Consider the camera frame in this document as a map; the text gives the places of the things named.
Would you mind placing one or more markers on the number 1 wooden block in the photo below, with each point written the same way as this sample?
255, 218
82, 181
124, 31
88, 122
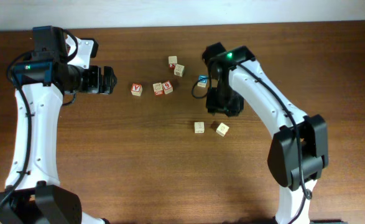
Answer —
199, 127

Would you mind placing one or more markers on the letter K wooden block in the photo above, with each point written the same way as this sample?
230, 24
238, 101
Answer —
179, 70

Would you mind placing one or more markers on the snail picture wooden block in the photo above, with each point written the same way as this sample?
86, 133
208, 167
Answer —
158, 89

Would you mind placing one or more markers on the green sided wooden block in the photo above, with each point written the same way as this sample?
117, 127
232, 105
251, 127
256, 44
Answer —
222, 129

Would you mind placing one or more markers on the letter E wooden block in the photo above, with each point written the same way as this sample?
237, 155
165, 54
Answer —
172, 60

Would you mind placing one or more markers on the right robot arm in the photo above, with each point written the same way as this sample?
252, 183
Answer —
299, 148

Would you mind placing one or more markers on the red letter A block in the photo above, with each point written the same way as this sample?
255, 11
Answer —
136, 89

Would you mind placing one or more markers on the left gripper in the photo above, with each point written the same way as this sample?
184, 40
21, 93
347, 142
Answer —
110, 81

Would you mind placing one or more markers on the blue letter D block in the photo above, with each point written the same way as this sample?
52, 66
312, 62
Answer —
202, 81

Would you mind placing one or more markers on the red number 6 block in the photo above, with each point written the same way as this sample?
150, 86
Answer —
167, 87

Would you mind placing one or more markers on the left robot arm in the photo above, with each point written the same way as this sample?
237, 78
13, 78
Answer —
58, 65

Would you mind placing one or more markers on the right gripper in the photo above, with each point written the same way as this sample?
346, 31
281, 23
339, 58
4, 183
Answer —
231, 110

